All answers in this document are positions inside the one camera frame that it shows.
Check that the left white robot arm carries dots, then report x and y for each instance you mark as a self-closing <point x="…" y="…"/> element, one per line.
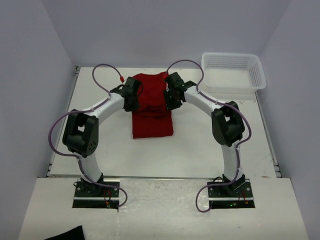
<point x="81" y="133"/>

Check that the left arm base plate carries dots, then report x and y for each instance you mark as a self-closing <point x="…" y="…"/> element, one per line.
<point x="91" y="196"/>

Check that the black cloth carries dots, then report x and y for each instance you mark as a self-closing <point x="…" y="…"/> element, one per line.
<point x="73" y="234"/>

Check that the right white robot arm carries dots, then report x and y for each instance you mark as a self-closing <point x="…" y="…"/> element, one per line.
<point x="226" y="121"/>

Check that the red t-shirt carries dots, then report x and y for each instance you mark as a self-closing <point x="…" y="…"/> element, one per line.
<point x="152" y="119"/>

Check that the white plastic basket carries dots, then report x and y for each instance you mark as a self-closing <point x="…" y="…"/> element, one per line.
<point x="232" y="73"/>

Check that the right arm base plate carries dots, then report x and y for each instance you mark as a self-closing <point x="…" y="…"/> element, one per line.
<point x="238" y="195"/>

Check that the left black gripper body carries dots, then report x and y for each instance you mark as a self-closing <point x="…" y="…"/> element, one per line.
<point x="134" y="104"/>

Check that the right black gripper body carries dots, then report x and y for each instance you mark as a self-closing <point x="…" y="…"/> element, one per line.
<point x="172" y="101"/>

